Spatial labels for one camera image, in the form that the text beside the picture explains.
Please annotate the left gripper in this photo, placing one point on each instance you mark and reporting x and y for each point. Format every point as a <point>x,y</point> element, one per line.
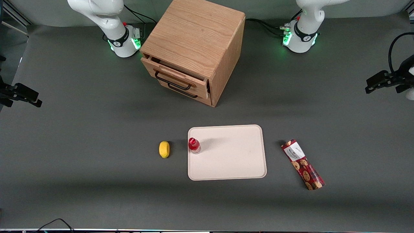
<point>402,76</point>

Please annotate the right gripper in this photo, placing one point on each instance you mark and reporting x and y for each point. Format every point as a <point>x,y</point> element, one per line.
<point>5,91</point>

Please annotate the red tartan cookie box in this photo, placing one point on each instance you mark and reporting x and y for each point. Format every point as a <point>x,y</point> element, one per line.
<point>302,164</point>

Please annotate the beige plastic tray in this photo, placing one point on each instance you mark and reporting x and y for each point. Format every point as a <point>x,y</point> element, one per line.
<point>229,152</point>

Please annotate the yellow round sponge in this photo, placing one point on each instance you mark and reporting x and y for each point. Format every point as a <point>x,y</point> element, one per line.
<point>164,149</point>

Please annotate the small red capped bottle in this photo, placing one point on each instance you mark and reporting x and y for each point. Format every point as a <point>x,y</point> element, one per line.
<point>194,145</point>

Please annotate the wooden drawer cabinet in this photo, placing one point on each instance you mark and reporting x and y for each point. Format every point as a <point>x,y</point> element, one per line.
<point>194,35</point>

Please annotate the aluminium frame rail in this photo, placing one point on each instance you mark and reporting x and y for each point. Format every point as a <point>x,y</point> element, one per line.
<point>16,13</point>

